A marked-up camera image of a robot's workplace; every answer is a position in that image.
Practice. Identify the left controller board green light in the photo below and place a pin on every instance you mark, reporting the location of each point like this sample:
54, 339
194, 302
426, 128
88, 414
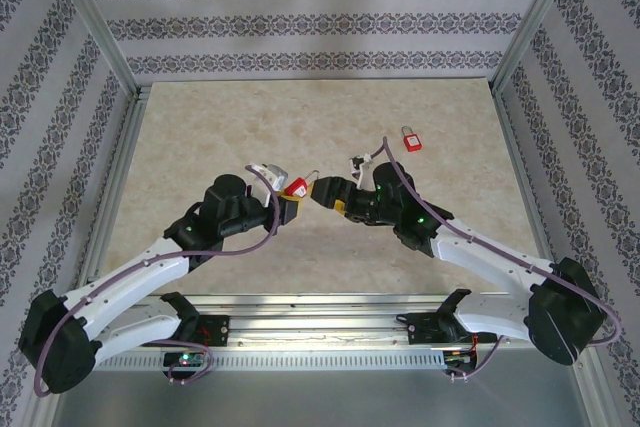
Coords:
186, 359

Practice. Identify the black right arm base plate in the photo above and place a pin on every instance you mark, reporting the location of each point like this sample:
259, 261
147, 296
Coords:
422, 329

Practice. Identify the red padlock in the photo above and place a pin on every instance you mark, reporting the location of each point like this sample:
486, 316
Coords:
299, 188
413, 143

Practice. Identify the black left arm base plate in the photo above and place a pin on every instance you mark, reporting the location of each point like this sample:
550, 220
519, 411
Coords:
217, 329

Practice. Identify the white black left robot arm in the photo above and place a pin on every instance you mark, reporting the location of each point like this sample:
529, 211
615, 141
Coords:
145, 282

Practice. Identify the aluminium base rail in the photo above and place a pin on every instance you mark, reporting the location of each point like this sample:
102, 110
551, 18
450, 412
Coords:
325, 327

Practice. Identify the aluminium side rail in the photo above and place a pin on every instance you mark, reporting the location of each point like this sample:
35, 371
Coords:
517, 147
112, 187

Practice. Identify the aluminium frame post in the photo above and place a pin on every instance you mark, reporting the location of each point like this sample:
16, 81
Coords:
95, 17
539, 17

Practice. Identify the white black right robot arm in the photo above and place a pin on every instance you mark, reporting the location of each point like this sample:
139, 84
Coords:
490, 264

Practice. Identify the right controller board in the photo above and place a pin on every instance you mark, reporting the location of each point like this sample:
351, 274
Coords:
457, 358

